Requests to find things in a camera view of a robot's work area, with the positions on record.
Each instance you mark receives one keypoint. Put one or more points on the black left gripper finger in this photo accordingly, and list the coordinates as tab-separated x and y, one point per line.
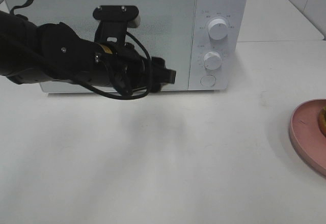
161	76

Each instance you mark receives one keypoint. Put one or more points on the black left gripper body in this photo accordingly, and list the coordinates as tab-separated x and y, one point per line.
120	61

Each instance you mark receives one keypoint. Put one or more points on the round white door button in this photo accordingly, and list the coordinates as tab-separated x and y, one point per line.
208	81

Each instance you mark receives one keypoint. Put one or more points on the white timer knob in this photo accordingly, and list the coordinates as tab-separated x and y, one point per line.
212	60

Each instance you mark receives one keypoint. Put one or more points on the pink round plate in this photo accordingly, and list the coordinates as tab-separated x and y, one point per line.
305	135

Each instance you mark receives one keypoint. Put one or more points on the burger with lettuce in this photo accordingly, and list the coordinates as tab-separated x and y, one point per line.
322	121

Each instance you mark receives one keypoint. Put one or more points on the white microwave door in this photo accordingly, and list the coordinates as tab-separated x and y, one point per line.
129	47

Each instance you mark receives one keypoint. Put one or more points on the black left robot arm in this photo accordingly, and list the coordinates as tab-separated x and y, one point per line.
54	52

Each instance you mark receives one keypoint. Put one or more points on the white microwave oven body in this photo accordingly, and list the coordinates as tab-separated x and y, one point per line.
219	2

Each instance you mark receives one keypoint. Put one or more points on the upper white power knob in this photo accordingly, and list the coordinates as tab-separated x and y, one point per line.
217	28

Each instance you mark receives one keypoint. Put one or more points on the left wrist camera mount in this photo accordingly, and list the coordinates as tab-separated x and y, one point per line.
116	13

